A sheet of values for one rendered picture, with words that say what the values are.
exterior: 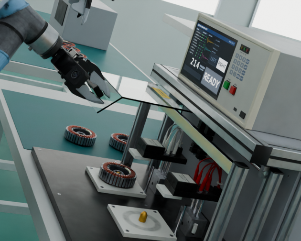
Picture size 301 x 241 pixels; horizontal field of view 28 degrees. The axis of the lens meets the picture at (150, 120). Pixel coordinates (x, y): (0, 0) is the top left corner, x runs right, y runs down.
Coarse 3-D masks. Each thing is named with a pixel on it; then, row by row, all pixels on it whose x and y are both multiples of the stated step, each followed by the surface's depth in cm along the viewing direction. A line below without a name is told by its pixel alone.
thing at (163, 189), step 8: (168, 176) 159; (176, 176) 157; (184, 176) 159; (160, 184) 160; (168, 184) 158; (176, 184) 154; (184, 184) 155; (192, 184) 156; (200, 184) 163; (160, 192) 157; (168, 192) 156; (176, 192) 155; (184, 192) 156; (192, 192) 157; (208, 192) 160; (192, 200) 165; (200, 200) 162; (208, 200) 159; (216, 200) 160; (192, 208) 165; (200, 208) 160
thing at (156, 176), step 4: (156, 172) 184; (160, 172) 185; (152, 176) 185; (156, 176) 183; (160, 176) 182; (152, 180) 185; (156, 180) 182; (160, 180) 180; (164, 180) 181; (152, 184) 184; (156, 184) 182; (152, 188) 184; (156, 188) 181; (156, 192) 182
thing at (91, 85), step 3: (87, 81) 169; (90, 81) 168; (90, 84) 166; (93, 84) 165; (90, 87) 173; (93, 87) 164; (96, 87) 163; (96, 90) 164; (99, 90) 164; (96, 93) 164; (99, 93) 164; (102, 93) 165; (99, 96) 165
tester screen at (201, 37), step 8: (200, 24) 176; (200, 32) 175; (208, 32) 171; (192, 40) 179; (200, 40) 174; (208, 40) 170; (216, 40) 166; (224, 40) 162; (192, 48) 178; (200, 48) 174; (208, 48) 169; (216, 48) 165; (224, 48) 161; (232, 48) 157; (192, 56) 177; (200, 56) 173; (208, 56) 168; (224, 56) 160; (184, 64) 181; (200, 64) 172; (208, 64) 168; (184, 72) 180; (200, 72) 171; (216, 72) 163; (224, 72) 159; (200, 80) 170
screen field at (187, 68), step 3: (186, 66) 179; (186, 69) 179; (189, 69) 177; (192, 69) 176; (189, 72) 177; (192, 72) 175; (195, 72) 174; (195, 75) 173; (198, 75) 172; (198, 78) 171
